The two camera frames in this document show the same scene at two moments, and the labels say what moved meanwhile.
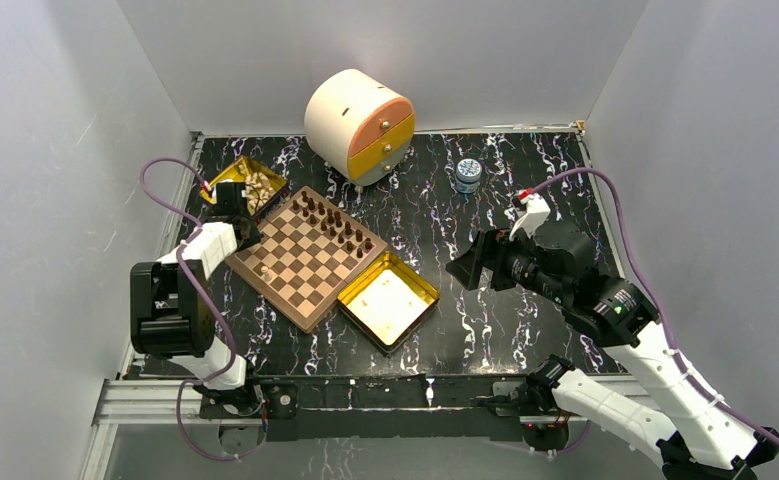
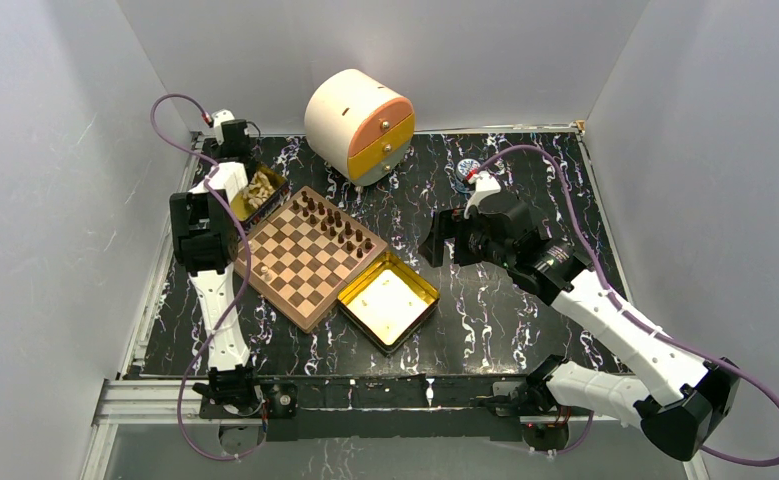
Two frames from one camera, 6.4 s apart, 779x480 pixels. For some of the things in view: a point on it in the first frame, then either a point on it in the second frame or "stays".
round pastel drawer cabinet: (357, 127) stays
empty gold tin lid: (388, 301) stays
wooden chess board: (311, 256) stays
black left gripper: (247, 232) to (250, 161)
